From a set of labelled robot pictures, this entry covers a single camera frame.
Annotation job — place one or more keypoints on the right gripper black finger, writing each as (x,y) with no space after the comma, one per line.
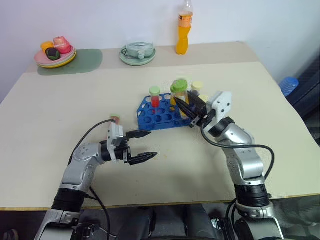
(197,100)
(187,108)

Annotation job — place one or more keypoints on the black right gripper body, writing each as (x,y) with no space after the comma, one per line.
(203,113)

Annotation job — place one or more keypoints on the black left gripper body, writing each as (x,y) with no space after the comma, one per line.
(123,150)

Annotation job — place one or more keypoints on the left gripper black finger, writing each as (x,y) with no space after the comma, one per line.
(143,158)
(138,134)

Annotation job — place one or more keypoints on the orange test tube green cap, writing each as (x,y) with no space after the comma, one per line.
(180,86)

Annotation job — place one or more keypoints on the dark rounded robot base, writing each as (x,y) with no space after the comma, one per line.
(155,222)

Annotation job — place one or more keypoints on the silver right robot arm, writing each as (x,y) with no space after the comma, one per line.
(250,162)

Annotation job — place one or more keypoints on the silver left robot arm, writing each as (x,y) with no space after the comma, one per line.
(77,172)

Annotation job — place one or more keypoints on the test tube pale yellow cap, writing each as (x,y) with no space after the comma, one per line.
(197,86)
(203,98)

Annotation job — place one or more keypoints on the yellow test tube green cap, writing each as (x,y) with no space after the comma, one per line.
(172,102)

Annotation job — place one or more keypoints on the blue test tube rack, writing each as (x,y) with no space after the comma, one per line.
(160,118)

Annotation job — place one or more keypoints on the test tube pink cap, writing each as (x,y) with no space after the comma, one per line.
(115,117)

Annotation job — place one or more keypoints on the red test tube green cap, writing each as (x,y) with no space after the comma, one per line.
(155,100)

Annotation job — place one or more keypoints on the orange soda plastic bottle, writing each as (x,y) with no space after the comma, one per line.
(182,37)

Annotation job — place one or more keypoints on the pale green plate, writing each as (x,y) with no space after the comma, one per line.
(137,61)

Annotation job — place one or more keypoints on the grey green placemat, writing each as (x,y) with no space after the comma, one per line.
(87,61)

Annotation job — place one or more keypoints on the blue water bottle cap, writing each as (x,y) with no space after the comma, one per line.
(288,86)

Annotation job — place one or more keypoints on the yellow plate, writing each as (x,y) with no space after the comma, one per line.
(67,62)

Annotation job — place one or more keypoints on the black chair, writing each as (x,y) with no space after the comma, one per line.
(307,95)

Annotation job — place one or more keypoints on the pink red toy fruit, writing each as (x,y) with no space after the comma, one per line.
(62,45)

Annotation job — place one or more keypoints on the dark green maroon toy fruit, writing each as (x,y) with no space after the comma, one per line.
(52,53)

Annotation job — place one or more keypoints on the pink plate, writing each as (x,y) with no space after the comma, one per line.
(41,58)

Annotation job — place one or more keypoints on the orange toy fruit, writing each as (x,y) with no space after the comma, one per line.
(47,45)

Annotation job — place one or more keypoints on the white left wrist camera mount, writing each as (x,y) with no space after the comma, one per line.
(115,135)

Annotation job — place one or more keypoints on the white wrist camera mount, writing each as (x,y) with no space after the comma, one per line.
(115,135)
(222,105)

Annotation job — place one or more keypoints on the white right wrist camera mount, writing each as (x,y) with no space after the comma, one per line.
(222,105)

